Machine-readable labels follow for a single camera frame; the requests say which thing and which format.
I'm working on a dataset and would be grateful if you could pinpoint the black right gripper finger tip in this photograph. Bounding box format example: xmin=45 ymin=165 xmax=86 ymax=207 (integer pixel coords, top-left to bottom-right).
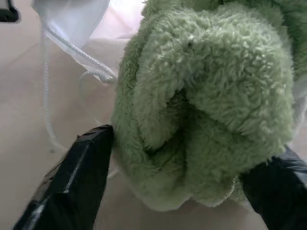
xmin=0 ymin=0 xmax=21 ymax=23

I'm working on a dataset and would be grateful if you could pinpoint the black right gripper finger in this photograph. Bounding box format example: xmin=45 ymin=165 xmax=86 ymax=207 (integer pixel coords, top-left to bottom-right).
xmin=239 ymin=145 xmax=307 ymax=230
xmin=13 ymin=124 xmax=114 ymax=230

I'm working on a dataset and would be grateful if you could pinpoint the white translucent drawstring bag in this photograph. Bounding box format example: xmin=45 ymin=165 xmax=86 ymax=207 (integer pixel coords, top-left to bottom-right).
xmin=31 ymin=0 xmax=144 ymax=75

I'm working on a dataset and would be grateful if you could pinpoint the green fluffy towel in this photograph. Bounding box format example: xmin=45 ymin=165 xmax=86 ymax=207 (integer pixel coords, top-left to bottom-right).
xmin=110 ymin=0 xmax=307 ymax=212

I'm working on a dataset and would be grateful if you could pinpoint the white drawstring cord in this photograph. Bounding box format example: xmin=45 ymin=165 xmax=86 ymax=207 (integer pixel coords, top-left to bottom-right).
xmin=39 ymin=23 xmax=123 ymax=179

